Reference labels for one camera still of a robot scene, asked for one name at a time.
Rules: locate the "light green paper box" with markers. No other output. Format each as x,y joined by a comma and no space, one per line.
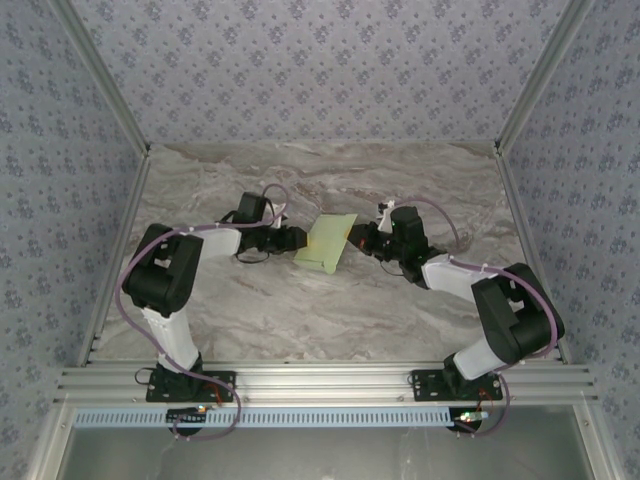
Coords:
327,242

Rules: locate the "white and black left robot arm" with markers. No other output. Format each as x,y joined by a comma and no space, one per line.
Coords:
160,280

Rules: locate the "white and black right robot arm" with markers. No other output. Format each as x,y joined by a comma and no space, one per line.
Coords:
510,310

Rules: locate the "black controller board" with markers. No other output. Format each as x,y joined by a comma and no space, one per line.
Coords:
470,420
187,416

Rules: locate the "grey metal sheet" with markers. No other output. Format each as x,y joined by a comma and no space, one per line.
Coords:
320,455

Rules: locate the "aluminium table side rail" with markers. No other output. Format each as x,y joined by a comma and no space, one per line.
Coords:
120,250
520,210

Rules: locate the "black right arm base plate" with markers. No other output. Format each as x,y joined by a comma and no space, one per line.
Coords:
427,385

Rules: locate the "aluminium mounting rail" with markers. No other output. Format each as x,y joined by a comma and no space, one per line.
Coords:
320,382

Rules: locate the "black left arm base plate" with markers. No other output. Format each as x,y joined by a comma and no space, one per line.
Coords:
220,385

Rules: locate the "aluminium frame post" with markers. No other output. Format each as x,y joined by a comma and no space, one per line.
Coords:
545,80
100,80

